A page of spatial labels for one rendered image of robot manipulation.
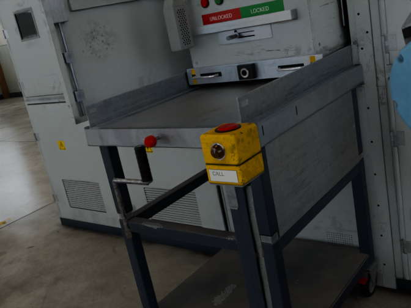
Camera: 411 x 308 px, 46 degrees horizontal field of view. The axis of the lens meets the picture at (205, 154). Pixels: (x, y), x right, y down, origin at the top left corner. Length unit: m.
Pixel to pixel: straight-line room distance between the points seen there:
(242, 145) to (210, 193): 1.33
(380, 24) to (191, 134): 0.74
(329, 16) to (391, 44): 0.21
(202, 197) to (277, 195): 1.02
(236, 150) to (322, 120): 0.64
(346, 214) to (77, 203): 1.68
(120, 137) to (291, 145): 0.49
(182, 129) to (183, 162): 0.99
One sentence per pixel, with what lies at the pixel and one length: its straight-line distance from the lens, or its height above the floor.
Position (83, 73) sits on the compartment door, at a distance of 1.72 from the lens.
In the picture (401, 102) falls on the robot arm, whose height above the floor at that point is 0.95.
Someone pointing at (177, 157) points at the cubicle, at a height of 0.50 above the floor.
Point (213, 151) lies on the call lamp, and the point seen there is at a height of 0.87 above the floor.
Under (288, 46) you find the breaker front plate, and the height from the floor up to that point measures 0.96.
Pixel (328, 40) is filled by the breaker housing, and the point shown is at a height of 0.95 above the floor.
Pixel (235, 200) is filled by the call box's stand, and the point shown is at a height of 0.76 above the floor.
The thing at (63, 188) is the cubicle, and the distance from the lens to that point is 3.04.
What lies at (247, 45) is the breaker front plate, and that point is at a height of 0.98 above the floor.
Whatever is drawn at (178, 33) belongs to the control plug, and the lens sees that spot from 1.67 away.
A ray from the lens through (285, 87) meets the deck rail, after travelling 1.29.
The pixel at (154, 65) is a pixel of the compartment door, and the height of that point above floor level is 0.96.
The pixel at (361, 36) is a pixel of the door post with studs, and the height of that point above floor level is 0.94.
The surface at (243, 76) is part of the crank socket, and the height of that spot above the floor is 0.89.
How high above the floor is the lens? 1.11
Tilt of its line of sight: 16 degrees down
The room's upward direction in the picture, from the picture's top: 12 degrees counter-clockwise
